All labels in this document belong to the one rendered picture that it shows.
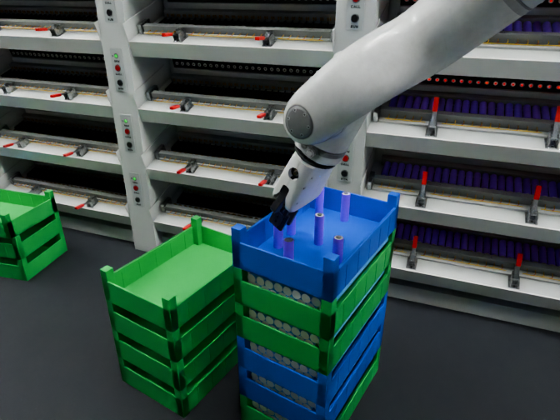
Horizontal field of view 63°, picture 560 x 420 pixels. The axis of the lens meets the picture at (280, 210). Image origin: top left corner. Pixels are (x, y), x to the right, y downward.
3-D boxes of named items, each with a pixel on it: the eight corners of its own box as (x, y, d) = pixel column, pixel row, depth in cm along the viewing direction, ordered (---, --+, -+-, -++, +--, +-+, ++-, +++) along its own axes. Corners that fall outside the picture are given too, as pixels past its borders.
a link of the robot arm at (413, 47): (505, 15, 42) (297, 164, 63) (539, 7, 54) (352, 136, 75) (453, -68, 42) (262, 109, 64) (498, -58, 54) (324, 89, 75)
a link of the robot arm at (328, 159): (329, 161, 68) (321, 176, 70) (357, 145, 75) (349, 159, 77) (288, 128, 71) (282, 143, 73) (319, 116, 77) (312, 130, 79)
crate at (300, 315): (330, 342, 77) (332, 303, 73) (233, 302, 87) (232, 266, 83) (392, 260, 100) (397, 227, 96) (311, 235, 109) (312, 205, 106)
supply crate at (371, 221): (332, 303, 73) (335, 261, 70) (232, 266, 83) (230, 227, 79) (397, 227, 96) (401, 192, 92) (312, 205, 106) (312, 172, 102)
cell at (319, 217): (320, 247, 88) (322, 217, 85) (312, 244, 89) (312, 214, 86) (324, 242, 90) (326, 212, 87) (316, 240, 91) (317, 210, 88)
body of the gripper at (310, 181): (319, 170, 70) (292, 220, 77) (352, 152, 77) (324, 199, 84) (283, 141, 72) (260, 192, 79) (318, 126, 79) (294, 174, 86)
